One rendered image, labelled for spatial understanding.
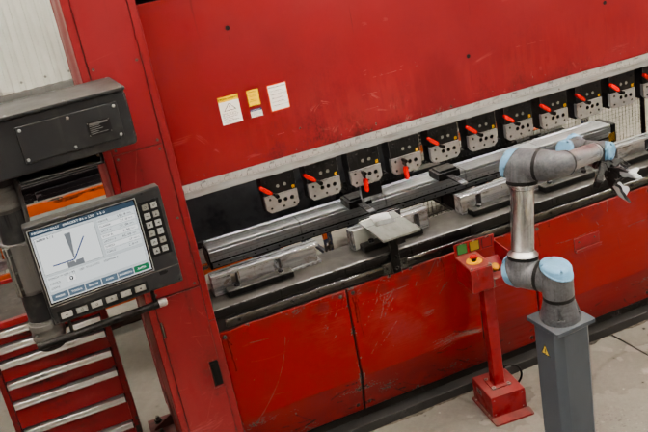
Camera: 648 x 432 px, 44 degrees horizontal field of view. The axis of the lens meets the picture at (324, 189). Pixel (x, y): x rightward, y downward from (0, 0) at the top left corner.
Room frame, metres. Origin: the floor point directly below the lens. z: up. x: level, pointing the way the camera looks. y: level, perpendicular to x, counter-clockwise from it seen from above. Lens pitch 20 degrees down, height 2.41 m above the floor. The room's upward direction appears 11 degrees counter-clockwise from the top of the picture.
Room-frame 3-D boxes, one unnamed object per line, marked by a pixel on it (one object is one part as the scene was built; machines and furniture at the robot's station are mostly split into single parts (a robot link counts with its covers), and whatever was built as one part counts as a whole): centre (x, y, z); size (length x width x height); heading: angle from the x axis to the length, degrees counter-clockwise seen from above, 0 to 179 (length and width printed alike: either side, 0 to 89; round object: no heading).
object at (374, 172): (3.40, -0.18, 1.26); 0.15 x 0.09 x 0.17; 108
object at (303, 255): (3.24, 0.32, 0.92); 0.50 x 0.06 x 0.10; 108
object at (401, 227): (3.27, -0.25, 1.00); 0.26 x 0.18 x 0.01; 18
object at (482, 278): (3.23, -0.64, 0.75); 0.20 x 0.16 x 0.18; 103
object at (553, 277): (2.64, -0.78, 0.94); 0.13 x 0.12 x 0.14; 46
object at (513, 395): (3.20, -0.65, 0.06); 0.25 x 0.20 x 0.12; 13
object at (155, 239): (2.53, 0.77, 1.42); 0.45 x 0.12 x 0.36; 113
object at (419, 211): (3.42, -0.26, 0.92); 0.39 x 0.06 x 0.10; 108
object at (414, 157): (3.46, -0.37, 1.26); 0.15 x 0.09 x 0.17; 108
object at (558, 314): (2.63, -0.79, 0.82); 0.15 x 0.15 x 0.10
